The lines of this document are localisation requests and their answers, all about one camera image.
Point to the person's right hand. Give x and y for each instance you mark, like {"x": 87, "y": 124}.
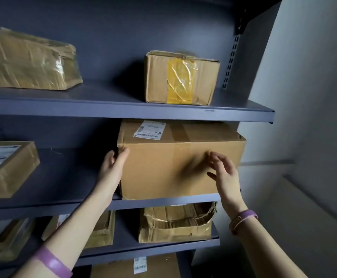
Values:
{"x": 229, "y": 182}

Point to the person's left hand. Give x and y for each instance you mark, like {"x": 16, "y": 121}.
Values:
{"x": 110, "y": 173}

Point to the person's left thumb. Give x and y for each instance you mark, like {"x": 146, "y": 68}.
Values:
{"x": 122, "y": 157}

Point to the person's right thumb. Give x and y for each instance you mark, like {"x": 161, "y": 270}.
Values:
{"x": 212, "y": 176}

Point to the large cardboard box white label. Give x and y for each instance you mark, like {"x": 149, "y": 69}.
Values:
{"x": 168, "y": 170}

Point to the person's left forearm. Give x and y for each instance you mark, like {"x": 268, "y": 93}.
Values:
{"x": 78, "y": 225}

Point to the person's right forearm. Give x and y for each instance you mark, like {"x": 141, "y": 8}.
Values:
{"x": 261, "y": 248}

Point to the purple wristband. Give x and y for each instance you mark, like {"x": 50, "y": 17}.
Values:
{"x": 54, "y": 263}
{"x": 243, "y": 218}

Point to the dark blue metal shelf unit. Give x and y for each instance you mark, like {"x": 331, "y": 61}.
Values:
{"x": 99, "y": 107}

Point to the crumpled torn cardboard box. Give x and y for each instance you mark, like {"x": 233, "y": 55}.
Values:
{"x": 174, "y": 225}

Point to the flat brown taped parcel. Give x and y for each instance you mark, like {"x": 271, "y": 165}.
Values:
{"x": 102, "y": 231}

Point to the cardboard box with yellow tape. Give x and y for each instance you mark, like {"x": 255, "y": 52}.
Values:
{"x": 157, "y": 79}

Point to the cardboard box with barcode label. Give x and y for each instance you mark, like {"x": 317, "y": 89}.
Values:
{"x": 162, "y": 269}

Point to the small cardboard box white label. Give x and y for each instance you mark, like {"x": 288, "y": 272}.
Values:
{"x": 9, "y": 173}

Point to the tape-wrapped flat cardboard parcel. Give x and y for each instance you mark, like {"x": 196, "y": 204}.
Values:
{"x": 26, "y": 62}

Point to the plastic-wrapped cardboard parcel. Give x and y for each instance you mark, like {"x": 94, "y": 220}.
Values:
{"x": 3, "y": 243}

